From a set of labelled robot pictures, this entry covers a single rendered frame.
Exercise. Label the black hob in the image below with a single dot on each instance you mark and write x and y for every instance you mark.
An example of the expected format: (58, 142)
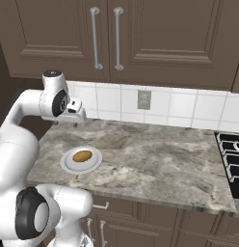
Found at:
(233, 160)

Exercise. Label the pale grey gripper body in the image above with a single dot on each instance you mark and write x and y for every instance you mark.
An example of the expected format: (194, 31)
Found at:
(76, 115)

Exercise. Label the brown potato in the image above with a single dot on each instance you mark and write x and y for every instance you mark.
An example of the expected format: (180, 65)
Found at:
(82, 156)

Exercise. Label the brown base cupboard door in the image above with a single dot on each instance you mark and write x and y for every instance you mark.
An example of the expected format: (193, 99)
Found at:
(137, 233)
(93, 230)

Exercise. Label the brown wall cupboard door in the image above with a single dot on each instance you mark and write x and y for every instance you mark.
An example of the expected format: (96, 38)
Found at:
(176, 35)
(44, 32)

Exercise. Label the brown wide drawer front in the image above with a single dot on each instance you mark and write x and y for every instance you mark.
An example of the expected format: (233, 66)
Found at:
(156, 215)

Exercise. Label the grey wall socket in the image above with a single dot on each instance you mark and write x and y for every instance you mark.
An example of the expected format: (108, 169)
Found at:
(144, 99)

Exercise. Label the brown corner wall cupboard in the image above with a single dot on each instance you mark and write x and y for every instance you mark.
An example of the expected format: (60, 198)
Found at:
(238, 78)

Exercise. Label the white round plate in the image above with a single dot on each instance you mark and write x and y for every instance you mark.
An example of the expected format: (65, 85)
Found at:
(94, 160)

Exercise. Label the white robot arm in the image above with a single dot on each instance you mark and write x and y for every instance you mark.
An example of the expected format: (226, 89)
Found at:
(15, 154)

